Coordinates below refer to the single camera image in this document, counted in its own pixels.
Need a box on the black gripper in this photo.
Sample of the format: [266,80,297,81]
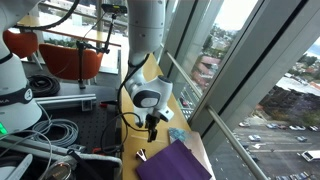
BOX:
[144,112,162,144]

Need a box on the clear plastic straw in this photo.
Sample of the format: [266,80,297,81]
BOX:
[130,134,168,145]

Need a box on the small metal binder clip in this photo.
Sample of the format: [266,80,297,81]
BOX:
[135,148,149,163]

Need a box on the purple folder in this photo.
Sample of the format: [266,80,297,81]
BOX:
[135,139,213,180]

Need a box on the black optical breadboard table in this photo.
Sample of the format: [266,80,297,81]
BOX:
[33,96,123,155]

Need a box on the grey metal window railing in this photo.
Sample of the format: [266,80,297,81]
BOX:
[163,49,269,180]

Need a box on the aluminium extrusion bar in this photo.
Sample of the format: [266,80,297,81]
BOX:
[0,134,72,158]
[34,93,98,112]

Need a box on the dark grey table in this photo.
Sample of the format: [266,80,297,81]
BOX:
[21,59,122,99]

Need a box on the wide grey window column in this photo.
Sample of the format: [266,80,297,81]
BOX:
[159,0,221,79]

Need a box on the orange chair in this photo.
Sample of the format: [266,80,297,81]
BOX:
[2,29,40,71]
[38,42,105,85]

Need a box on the wooden table with dark edge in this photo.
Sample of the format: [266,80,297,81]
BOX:
[16,14,123,48]

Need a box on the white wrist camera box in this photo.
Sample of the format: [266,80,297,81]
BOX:
[159,105,175,123]

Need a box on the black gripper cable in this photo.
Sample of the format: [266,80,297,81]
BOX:
[99,52,152,156]

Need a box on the black clamp with red handle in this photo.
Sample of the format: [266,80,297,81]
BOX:
[97,101,118,110]
[91,145,112,156]

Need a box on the grey cable coil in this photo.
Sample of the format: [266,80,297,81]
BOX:
[31,117,80,148]

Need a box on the black camera stand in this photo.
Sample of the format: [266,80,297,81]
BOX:
[75,12,117,90]

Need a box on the black cable coil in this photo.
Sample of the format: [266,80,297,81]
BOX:
[27,74,62,98]

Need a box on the grey slanted window post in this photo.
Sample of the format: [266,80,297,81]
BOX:
[188,0,320,149]

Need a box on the black stereo camera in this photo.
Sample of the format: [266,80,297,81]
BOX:
[100,3,129,15]

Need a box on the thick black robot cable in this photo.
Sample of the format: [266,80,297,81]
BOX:
[12,0,82,32]

